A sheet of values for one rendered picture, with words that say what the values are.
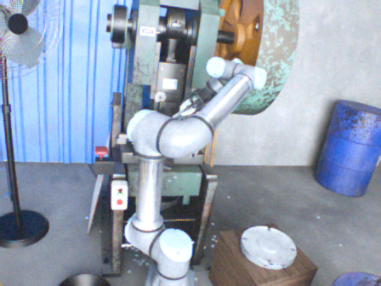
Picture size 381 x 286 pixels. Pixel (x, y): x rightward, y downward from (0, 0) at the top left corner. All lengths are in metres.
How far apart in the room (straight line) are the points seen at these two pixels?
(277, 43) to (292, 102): 2.08
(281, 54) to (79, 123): 2.00
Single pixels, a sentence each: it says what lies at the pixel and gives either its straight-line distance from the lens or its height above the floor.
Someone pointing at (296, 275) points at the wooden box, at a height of 0.35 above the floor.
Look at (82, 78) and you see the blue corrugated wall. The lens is 2.79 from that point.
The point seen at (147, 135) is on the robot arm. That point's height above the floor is 1.04.
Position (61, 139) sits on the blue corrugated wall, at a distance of 2.97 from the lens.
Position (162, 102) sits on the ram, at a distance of 1.57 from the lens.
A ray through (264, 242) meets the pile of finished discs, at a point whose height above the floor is 0.39.
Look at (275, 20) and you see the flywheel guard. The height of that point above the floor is 1.44.
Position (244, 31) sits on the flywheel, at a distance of 1.69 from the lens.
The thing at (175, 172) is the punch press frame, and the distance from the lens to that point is 1.59.
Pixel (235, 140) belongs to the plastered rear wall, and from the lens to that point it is 3.27.
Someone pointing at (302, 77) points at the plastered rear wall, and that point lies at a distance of 3.42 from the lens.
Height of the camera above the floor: 1.37
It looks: 22 degrees down
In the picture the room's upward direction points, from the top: 8 degrees clockwise
